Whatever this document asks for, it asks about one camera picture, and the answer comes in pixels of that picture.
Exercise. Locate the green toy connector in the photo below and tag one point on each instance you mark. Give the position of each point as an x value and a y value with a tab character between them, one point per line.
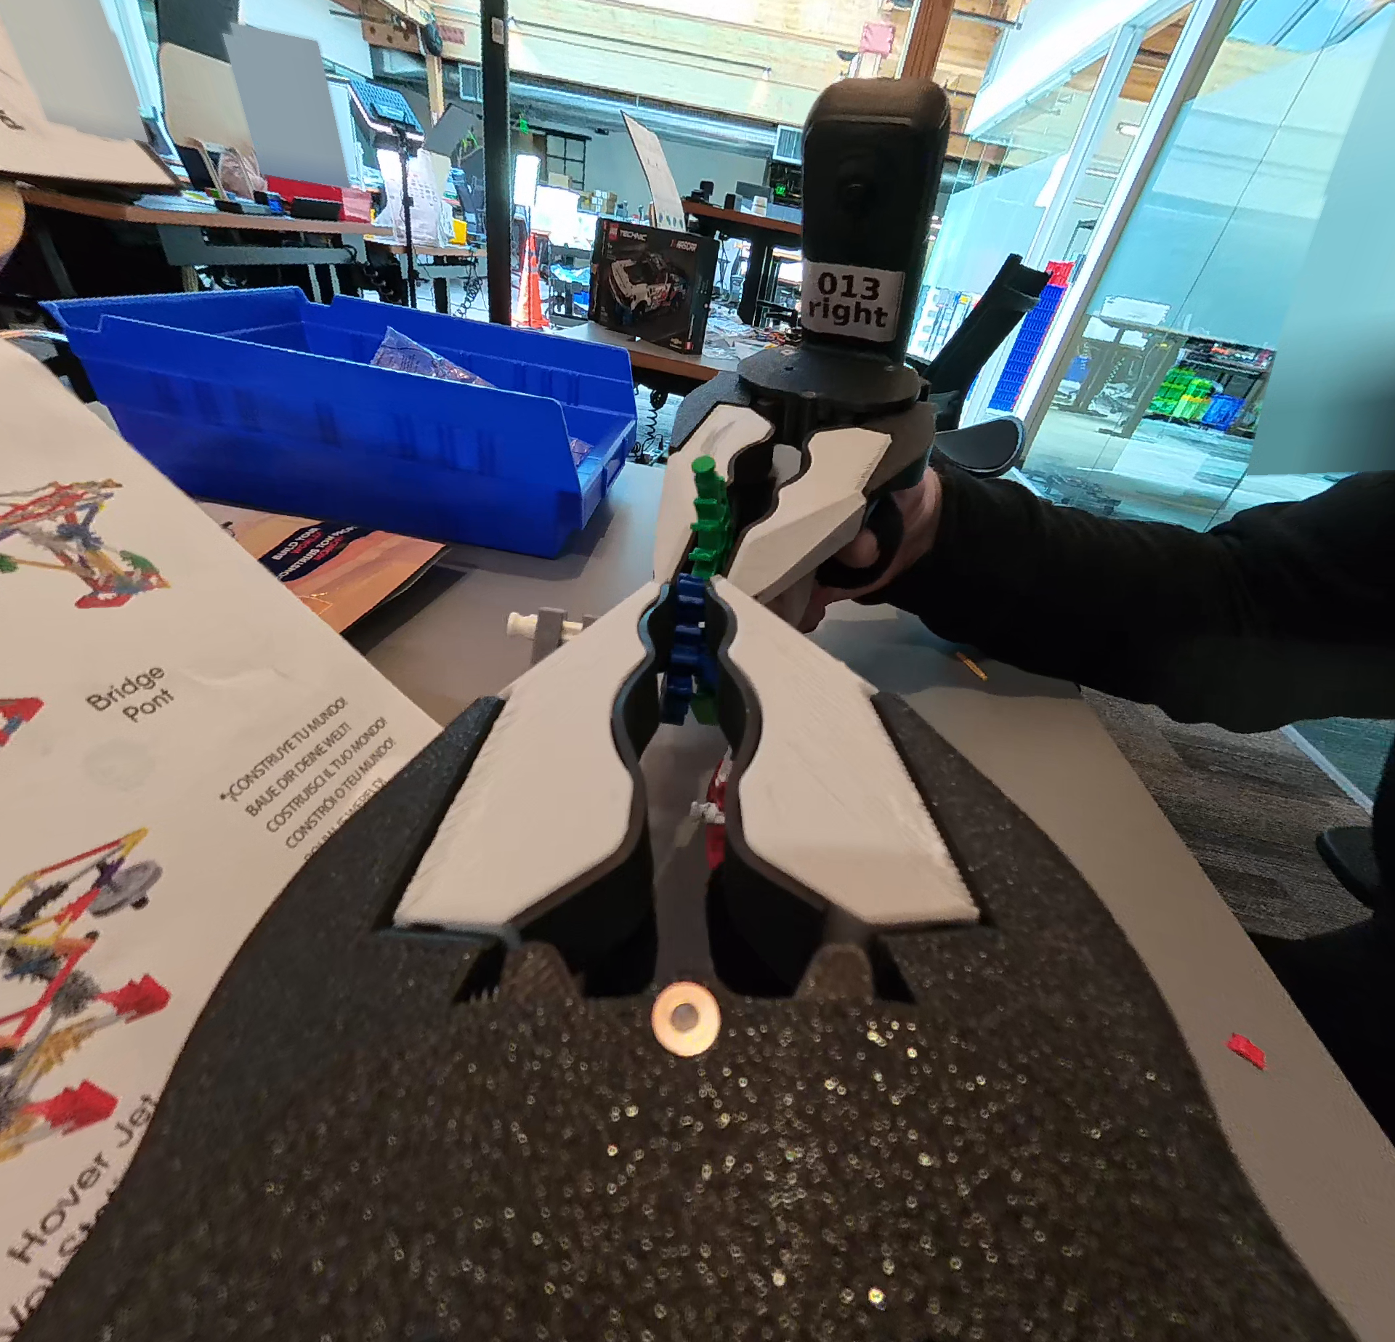
713	521

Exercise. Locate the black metal pole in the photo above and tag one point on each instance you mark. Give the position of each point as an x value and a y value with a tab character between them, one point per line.
493	129

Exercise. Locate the toy instruction booklet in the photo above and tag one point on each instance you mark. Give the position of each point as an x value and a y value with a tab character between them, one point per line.
164	657

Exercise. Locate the green and blue crates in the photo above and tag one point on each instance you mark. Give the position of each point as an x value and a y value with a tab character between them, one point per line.
1200	393

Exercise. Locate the long wooden workbench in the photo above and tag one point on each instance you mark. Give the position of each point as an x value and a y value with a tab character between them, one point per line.
217	214

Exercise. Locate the person's right hand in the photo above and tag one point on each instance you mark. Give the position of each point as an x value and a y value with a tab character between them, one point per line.
910	521

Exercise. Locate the person's black clothing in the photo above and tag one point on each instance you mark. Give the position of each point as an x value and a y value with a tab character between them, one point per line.
1344	982

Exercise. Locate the orange traffic cone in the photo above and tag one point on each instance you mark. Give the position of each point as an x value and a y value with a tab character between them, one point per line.
533	292

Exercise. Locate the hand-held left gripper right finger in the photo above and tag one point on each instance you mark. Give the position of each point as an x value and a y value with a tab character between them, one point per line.
849	807

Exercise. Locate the blue toy connector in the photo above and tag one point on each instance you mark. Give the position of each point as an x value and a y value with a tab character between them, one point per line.
688	641

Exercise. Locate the toy car box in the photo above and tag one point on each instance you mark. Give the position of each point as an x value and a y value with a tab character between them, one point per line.
654	283

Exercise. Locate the small red toy clip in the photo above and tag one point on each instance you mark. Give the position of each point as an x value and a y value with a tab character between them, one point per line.
1247	1052

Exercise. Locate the stack of blue crates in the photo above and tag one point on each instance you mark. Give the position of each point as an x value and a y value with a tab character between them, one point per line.
1028	330

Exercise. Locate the crinkled clear plastic bag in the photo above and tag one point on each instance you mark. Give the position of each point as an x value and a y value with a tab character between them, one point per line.
425	362

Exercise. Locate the wooden side table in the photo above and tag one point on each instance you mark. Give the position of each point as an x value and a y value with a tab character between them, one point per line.
675	358

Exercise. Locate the blue plastic bin with tag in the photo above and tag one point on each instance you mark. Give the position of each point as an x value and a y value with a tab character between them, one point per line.
330	433

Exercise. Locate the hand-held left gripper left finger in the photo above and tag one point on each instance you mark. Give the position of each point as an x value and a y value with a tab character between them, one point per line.
514	807

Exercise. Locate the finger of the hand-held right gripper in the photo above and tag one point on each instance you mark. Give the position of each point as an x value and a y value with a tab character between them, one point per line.
833	491
675	491

